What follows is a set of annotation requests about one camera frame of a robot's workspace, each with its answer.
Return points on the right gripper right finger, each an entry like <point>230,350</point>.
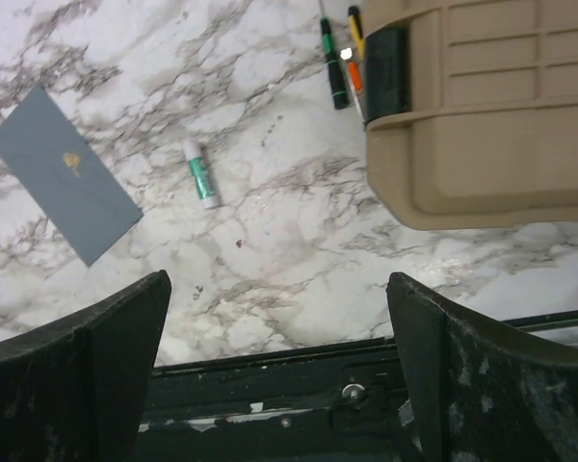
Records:
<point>479,389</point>

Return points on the green white glue stick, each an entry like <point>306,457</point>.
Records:
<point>197,164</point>

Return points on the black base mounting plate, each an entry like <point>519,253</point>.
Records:
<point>333,403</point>

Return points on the grey-blue envelope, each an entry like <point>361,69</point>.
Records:
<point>57,167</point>

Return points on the tan plastic tool case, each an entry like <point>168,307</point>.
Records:
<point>472,111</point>

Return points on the green handled screwdriver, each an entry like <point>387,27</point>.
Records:
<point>335,73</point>

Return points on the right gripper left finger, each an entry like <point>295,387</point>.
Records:
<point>75,389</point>

